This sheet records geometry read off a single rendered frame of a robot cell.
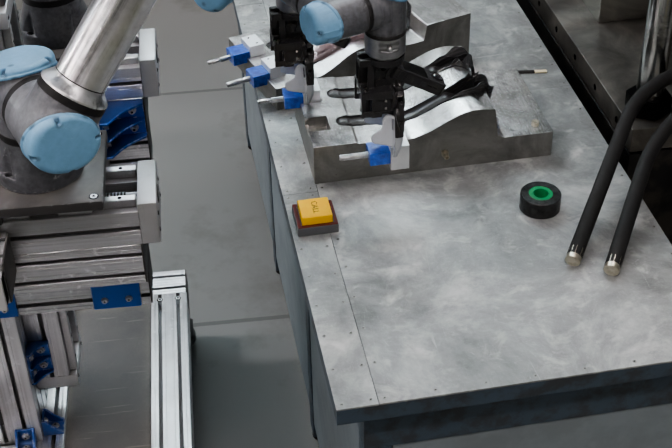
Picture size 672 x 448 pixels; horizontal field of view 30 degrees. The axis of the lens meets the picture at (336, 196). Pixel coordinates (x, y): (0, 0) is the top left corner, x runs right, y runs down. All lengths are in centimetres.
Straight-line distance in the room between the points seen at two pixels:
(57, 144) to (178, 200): 191
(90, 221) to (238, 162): 183
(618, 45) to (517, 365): 116
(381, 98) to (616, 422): 72
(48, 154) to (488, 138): 98
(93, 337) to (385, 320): 109
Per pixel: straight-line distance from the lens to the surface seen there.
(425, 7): 295
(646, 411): 232
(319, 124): 260
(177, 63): 458
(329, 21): 216
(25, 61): 211
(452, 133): 255
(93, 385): 302
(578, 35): 313
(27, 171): 218
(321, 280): 231
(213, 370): 330
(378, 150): 239
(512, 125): 263
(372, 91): 230
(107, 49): 197
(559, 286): 232
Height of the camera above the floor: 230
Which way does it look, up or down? 37 degrees down
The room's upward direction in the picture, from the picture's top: 1 degrees counter-clockwise
